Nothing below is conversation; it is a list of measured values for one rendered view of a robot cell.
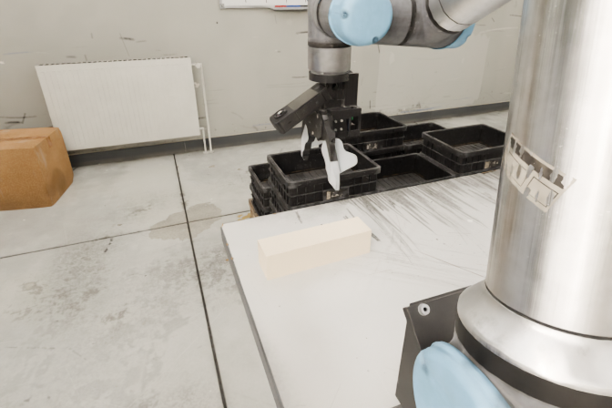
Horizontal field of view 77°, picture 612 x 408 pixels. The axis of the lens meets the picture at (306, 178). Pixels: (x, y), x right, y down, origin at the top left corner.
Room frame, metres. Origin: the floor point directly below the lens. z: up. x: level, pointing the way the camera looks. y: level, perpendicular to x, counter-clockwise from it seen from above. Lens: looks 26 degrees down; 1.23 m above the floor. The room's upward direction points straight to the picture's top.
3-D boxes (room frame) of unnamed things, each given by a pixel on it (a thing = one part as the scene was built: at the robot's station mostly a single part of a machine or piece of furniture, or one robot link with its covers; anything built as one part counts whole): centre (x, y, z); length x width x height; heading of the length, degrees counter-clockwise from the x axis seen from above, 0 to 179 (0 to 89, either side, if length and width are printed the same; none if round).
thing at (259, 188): (1.84, 0.08, 0.26); 0.40 x 0.30 x 0.23; 111
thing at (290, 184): (1.46, -0.07, 0.37); 0.40 x 0.30 x 0.45; 111
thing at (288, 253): (0.68, -0.02, 0.73); 0.24 x 0.06 x 0.06; 113
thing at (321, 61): (0.69, -0.04, 1.12); 0.08 x 0.08 x 0.05
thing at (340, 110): (0.69, -0.05, 1.04); 0.09 x 0.08 x 0.12; 113
